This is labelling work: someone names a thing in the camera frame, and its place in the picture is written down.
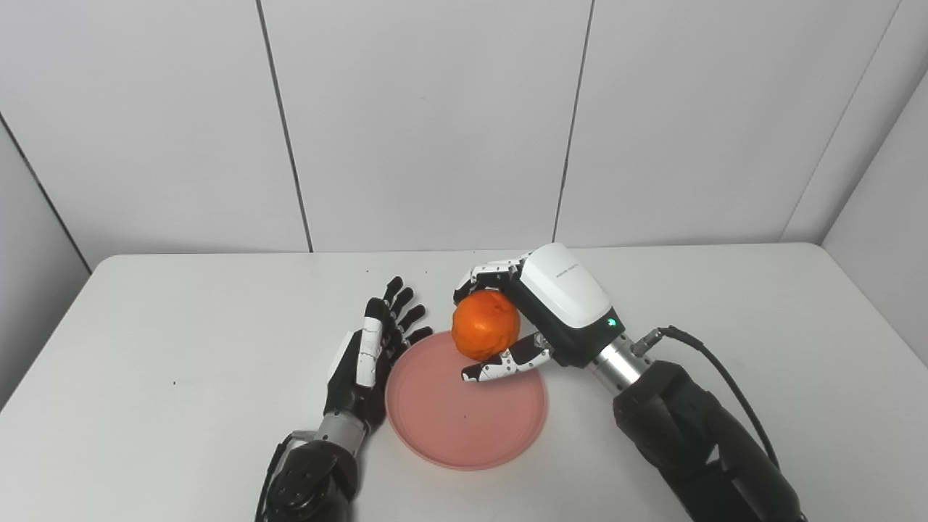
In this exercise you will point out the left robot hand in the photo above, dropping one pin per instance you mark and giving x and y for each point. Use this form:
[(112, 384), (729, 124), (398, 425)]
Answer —
[(370, 355)]

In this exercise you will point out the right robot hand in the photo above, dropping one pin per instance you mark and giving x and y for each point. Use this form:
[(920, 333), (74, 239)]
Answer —
[(558, 304)]

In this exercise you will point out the orange fruit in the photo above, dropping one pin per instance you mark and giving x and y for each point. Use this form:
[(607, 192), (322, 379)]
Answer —
[(484, 325)]

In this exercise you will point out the pink round plate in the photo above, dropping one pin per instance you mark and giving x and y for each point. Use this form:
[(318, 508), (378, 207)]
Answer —
[(464, 413)]

